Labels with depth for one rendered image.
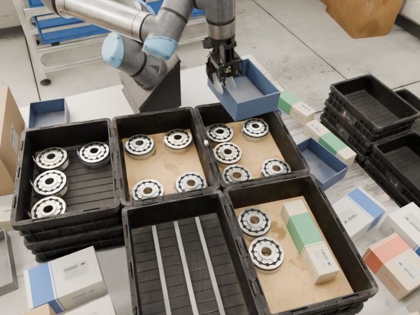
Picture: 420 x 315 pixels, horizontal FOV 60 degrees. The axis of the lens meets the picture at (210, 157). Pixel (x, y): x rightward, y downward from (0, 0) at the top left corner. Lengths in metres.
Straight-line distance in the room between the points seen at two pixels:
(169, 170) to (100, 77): 2.04
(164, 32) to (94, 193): 0.59
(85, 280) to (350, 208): 0.87
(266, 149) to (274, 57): 2.18
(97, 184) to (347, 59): 2.84
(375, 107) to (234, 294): 1.56
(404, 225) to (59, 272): 1.09
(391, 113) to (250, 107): 1.34
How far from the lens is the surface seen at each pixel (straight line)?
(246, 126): 1.41
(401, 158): 2.23
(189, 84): 1.88
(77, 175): 1.33
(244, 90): 1.23
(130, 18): 0.99
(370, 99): 2.37
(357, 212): 1.34
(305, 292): 1.09
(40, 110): 1.81
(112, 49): 1.47
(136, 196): 1.19
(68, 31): 3.11
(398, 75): 3.65
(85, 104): 1.82
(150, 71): 1.53
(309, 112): 1.69
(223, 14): 0.94
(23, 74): 3.46
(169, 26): 0.94
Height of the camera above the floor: 1.80
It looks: 47 degrees down
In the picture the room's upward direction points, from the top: 3 degrees clockwise
